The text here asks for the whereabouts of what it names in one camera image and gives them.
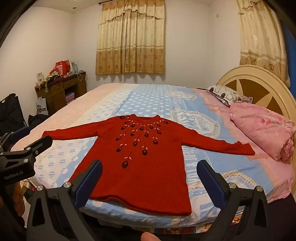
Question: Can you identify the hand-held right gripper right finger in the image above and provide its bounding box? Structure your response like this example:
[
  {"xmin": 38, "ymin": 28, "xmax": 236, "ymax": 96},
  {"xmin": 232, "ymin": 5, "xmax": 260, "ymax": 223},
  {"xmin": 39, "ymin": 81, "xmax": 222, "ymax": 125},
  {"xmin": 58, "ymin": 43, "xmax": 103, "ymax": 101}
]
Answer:
[{"xmin": 196, "ymin": 159, "xmax": 271, "ymax": 241}]

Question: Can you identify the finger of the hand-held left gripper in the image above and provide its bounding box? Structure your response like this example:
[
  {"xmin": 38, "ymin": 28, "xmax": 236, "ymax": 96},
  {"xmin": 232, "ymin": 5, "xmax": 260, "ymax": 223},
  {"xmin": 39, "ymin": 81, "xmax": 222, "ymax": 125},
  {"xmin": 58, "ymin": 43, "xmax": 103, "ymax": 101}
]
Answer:
[
  {"xmin": 22, "ymin": 135, "xmax": 53, "ymax": 163},
  {"xmin": 0, "ymin": 127, "xmax": 31, "ymax": 153}
]

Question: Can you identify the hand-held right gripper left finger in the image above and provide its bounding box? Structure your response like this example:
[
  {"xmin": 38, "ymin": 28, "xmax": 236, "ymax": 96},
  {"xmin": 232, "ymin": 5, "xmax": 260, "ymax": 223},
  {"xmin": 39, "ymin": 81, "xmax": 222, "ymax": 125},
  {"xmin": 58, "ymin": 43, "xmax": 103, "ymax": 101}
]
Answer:
[{"xmin": 26, "ymin": 159, "xmax": 103, "ymax": 241}]

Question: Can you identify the red knitted sweater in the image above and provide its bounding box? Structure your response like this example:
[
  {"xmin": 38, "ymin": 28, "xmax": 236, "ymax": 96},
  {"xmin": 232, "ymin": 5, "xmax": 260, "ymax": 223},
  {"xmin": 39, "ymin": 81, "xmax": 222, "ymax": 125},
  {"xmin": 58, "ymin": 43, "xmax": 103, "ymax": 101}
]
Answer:
[{"xmin": 42, "ymin": 114, "xmax": 255, "ymax": 216}]

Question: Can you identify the person's left hand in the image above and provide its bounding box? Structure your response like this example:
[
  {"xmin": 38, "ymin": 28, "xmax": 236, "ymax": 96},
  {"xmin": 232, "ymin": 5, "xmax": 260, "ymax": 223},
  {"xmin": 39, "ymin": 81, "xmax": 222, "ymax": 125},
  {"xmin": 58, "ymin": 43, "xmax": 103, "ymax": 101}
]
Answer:
[{"xmin": 11, "ymin": 183, "xmax": 25, "ymax": 217}]

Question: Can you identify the person's right hand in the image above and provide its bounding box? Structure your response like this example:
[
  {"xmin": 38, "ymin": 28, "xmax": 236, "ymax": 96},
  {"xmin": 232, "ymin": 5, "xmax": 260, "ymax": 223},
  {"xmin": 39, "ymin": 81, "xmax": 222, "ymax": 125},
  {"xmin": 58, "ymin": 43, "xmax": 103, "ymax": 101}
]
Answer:
[{"xmin": 141, "ymin": 232, "xmax": 160, "ymax": 241}]

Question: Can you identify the black bag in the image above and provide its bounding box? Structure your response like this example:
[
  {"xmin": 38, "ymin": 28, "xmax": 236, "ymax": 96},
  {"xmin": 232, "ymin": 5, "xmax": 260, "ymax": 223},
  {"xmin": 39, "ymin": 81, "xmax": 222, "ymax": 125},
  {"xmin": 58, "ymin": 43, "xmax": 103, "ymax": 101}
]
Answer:
[{"xmin": 0, "ymin": 94, "xmax": 28, "ymax": 136}]

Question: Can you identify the dark cloth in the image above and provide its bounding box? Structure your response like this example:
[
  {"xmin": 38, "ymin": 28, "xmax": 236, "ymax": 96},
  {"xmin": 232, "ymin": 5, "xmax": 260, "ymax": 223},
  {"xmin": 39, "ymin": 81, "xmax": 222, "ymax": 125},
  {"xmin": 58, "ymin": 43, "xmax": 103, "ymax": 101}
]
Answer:
[{"xmin": 28, "ymin": 113, "xmax": 49, "ymax": 128}]

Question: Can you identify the white paper bag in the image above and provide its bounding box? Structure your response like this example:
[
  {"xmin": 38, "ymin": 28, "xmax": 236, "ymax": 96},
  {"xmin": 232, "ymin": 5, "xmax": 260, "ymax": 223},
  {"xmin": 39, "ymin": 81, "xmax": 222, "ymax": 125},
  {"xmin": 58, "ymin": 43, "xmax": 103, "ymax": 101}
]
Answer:
[{"xmin": 36, "ymin": 101, "xmax": 49, "ymax": 116}]

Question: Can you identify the pink bed cover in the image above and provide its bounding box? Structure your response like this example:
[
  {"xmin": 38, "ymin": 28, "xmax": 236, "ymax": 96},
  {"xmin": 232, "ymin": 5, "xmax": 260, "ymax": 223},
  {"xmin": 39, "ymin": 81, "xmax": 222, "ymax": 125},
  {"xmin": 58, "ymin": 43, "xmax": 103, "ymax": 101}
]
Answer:
[{"xmin": 11, "ymin": 83, "xmax": 130, "ymax": 151}]

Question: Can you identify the floral mattress edge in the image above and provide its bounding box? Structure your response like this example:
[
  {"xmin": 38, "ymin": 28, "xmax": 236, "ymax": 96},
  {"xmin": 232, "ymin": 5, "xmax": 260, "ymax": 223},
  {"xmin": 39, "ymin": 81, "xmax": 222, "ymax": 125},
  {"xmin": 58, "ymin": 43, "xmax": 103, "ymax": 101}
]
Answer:
[{"xmin": 151, "ymin": 204, "xmax": 245, "ymax": 235}]

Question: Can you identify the brown wooden desk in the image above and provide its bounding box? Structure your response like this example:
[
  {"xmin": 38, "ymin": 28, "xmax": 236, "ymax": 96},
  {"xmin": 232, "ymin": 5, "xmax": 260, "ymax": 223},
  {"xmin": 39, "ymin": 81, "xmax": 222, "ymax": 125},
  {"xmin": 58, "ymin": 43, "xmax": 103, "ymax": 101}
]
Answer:
[{"xmin": 35, "ymin": 71, "xmax": 88, "ymax": 116}]

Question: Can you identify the colourful cloth pile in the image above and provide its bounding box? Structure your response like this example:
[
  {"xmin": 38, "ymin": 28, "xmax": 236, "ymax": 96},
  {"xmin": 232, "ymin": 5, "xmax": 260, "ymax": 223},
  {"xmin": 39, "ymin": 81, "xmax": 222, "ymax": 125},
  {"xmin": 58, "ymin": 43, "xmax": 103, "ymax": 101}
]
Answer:
[{"xmin": 38, "ymin": 71, "xmax": 63, "ymax": 93}]

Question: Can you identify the folded pink blanket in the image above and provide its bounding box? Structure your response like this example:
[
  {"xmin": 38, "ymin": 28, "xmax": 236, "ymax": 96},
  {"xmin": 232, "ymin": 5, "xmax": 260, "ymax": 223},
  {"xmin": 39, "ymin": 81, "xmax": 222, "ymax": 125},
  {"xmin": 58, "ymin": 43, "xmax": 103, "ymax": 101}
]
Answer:
[{"xmin": 229, "ymin": 103, "xmax": 296, "ymax": 162}]

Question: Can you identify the red gift box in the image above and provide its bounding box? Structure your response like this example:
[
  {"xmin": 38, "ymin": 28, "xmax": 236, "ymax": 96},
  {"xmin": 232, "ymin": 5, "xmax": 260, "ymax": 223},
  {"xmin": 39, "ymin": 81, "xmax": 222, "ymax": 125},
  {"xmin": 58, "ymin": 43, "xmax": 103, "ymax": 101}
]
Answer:
[{"xmin": 55, "ymin": 60, "xmax": 71, "ymax": 77}]

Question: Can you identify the patterned pillow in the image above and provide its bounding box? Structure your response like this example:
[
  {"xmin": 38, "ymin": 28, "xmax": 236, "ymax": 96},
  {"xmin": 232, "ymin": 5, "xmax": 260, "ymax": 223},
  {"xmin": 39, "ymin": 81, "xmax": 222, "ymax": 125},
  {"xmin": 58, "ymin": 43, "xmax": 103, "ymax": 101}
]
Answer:
[{"xmin": 206, "ymin": 85, "xmax": 253, "ymax": 107}]

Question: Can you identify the blue dotted bed sheet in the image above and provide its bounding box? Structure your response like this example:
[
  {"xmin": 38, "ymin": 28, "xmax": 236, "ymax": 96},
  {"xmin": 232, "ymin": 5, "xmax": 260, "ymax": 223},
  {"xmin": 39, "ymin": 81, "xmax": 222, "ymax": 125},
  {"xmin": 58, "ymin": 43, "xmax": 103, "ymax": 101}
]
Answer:
[{"xmin": 14, "ymin": 83, "xmax": 289, "ymax": 223}]

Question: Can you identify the cream round headboard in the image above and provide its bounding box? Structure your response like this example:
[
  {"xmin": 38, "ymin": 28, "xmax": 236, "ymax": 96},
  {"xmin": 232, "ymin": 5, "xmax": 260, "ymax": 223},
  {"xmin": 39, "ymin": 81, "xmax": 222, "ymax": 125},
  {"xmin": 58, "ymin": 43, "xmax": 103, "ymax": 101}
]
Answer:
[{"xmin": 216, "ymin": 65, "xmax": 296, "ymax": 127}]

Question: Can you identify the wide beige floral curtain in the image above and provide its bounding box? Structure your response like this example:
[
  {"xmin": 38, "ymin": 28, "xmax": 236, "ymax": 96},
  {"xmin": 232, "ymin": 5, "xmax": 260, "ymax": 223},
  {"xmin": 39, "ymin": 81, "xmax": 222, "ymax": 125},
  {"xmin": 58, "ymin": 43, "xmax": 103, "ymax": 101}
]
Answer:
[{"xmin": 95, "ymin": 0, "xmax": 166, "ymax": 75}]

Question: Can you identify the blue window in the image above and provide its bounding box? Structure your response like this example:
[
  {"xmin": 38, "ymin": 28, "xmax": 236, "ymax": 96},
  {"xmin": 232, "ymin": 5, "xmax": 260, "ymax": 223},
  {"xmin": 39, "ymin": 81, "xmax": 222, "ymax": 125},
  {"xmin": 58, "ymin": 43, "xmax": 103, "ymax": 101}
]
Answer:
[{"xmin": 280, "ymin": 20, "xmax": 296, "ymax": 93}]

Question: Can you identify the narrow beige floral curtain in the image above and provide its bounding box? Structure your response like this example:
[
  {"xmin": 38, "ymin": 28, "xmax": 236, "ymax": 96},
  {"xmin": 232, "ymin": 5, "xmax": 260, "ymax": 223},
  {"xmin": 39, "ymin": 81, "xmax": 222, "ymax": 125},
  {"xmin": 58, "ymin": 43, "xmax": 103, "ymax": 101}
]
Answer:
[{"xmin": 236, "ymin": 0, "xmax": 291, "ymax": 88}]

